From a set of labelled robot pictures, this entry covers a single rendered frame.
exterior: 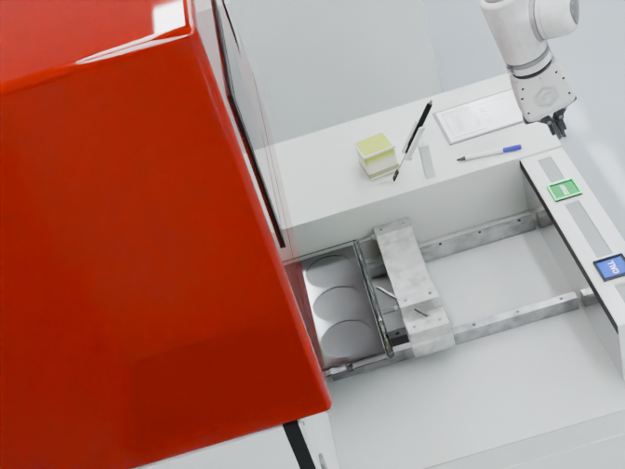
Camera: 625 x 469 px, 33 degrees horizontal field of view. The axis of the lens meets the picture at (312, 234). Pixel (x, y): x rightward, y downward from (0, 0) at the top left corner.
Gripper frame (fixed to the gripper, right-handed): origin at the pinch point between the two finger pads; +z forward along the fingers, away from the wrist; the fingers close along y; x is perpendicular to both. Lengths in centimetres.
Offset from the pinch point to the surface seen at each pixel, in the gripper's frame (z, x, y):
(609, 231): 15.8, -15.8, -0.3
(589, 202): 15.7, -5.7, -0.6
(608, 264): 14.6, -25.1, -3.9
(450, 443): 21, -42, -43
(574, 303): 25.9, -19.0, -12.1
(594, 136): 120, 150, 28
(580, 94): 121, 179, 34
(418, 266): 16.3, 0.1, -36.6
